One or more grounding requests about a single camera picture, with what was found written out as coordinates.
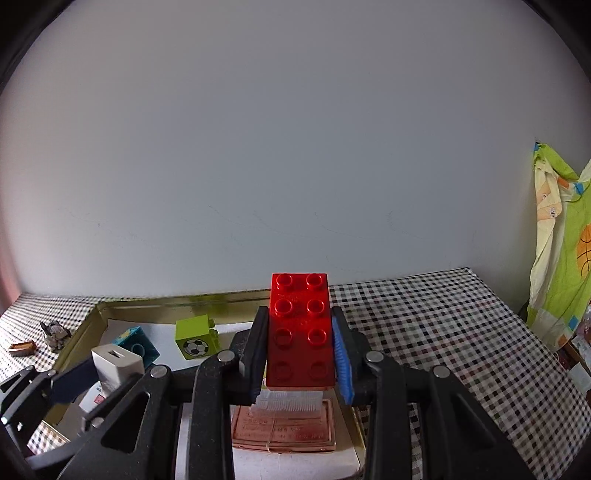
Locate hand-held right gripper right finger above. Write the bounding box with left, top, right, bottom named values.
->
left=331, top=306, right=555, bottom=480

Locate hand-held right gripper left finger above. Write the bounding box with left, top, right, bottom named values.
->
left=58, top=306, right=271, bottom=480

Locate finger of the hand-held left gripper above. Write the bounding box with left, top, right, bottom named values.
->
left=0, top=414, right=106, bottom=464
left=0, top=357, right=101, bottom=418

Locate white charger plug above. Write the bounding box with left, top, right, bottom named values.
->
left=91, top=343, right=145, bottom=394

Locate red building block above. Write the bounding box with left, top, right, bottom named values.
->
left=266, top=272, right=336, bottom=391

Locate green building block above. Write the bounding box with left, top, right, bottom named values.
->
left=175, top=315, right=223, bottom=361

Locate teal building block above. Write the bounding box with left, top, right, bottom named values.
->
left=113, top=326, right=161, bottom=370

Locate gold metal tray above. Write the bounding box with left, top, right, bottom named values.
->
left=44, top=288, right=371, bottom=480

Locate small grey metal trinket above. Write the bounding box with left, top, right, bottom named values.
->
left=40, top=320, right=73, bottom=352

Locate rose gold box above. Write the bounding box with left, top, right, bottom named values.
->
left=230, top=399, right=339, bottom=456

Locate checked tablecloth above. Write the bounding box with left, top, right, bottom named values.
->
left=0, top=266, right=591, bottom=480

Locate white paper tray liner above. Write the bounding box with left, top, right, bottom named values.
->
left=60, top=318, right=362, bottom=480

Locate brown cardboard box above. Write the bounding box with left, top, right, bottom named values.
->
left=555, top=335, right=591, bottom=374

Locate printed green yellow cloth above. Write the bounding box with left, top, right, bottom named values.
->
left=525, top=142, right=591, bottom=354

